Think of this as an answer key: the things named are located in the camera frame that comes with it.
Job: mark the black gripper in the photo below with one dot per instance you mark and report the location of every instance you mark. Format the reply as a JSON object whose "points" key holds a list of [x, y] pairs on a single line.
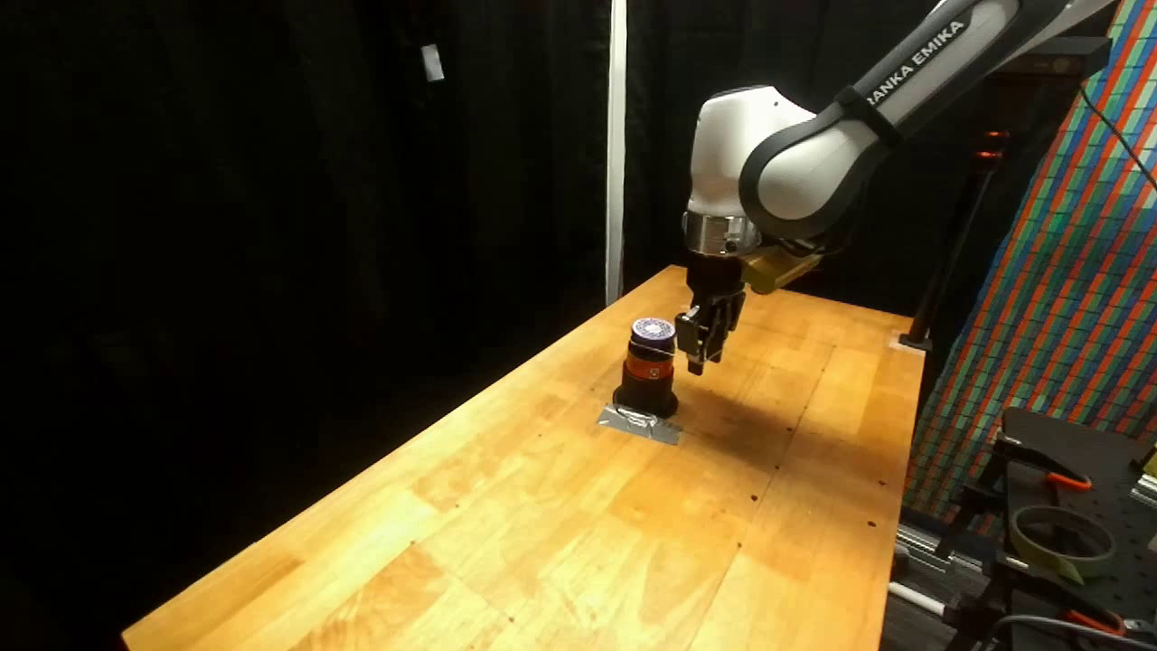
{"points": [[717, 288]]}

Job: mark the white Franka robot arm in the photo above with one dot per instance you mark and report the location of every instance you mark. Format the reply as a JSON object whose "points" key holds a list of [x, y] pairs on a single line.
{"points": [[808, 155]]}

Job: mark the brown jar with white lid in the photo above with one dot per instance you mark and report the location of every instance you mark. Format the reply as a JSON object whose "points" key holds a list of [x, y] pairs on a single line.
{"points": [[647, 375]]}

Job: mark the white vertical pole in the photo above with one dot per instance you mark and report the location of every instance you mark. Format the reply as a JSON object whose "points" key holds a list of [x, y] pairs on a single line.
{"points": [[614, 146]]}

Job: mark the black stand pole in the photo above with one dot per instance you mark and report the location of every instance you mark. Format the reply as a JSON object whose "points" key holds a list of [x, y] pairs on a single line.
{"points": [[960, 253]]}

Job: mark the colourful striped cloth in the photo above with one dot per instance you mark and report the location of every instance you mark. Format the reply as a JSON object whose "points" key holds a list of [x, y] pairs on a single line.
{"points": [[1071, 311]]}

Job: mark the yellowish masking tape roll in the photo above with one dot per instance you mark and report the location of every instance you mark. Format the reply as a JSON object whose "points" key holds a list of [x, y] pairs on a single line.
{"points": [[1025, 538]]}

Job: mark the white tag on curtain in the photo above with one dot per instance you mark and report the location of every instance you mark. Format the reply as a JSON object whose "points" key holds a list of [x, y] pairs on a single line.
{"points": [[432, 61]]}

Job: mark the black metal plate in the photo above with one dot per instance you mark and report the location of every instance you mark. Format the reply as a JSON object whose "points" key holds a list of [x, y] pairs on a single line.
{"points": [[1084, 437]]}

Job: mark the black curtain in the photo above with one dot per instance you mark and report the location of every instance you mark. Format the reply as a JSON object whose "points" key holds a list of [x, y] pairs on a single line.
{"points": [[240, 239]]}

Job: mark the aluminium rail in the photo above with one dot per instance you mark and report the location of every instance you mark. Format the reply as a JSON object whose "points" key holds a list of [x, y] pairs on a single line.
{"points": [[935, 566]]}

